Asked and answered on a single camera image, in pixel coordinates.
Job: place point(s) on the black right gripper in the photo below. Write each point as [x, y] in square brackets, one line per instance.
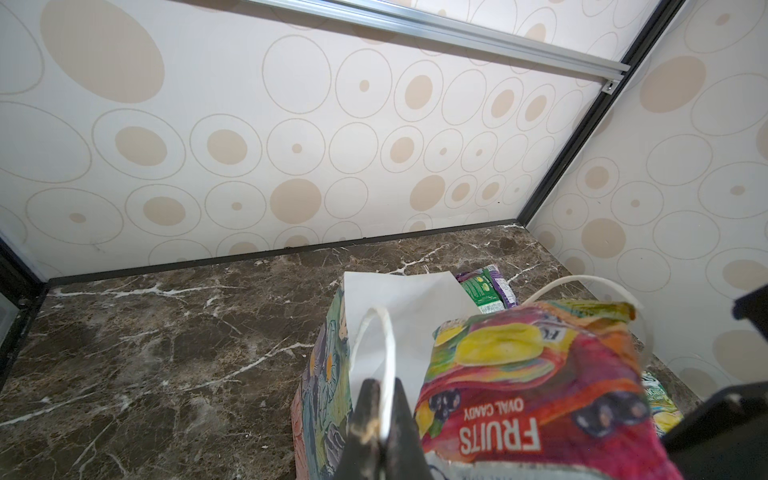
[723, 438]

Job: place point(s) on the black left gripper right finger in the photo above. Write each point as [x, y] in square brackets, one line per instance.
[403, 455]

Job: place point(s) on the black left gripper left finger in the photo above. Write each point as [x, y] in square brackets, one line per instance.
[362, 451]

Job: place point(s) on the red fruits candy bag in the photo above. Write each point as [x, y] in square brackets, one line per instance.
[548, 390]

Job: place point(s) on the teal spring candy bag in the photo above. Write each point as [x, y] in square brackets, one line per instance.
[665, 414]

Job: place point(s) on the green snack bag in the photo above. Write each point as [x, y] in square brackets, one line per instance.
[480, 286]

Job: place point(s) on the purple berries candy bag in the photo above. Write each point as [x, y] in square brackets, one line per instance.
[505, 290]

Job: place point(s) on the horizontal aluminium rail back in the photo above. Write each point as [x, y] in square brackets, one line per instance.
[521, 51]

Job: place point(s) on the black vertical frame post left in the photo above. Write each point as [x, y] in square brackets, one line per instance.
[22, 295]

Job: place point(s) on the black vertical frame post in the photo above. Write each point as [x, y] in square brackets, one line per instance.
[22, 295]
[657, 24]

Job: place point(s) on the black vertical frame post right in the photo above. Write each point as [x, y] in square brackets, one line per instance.
[657, 24]

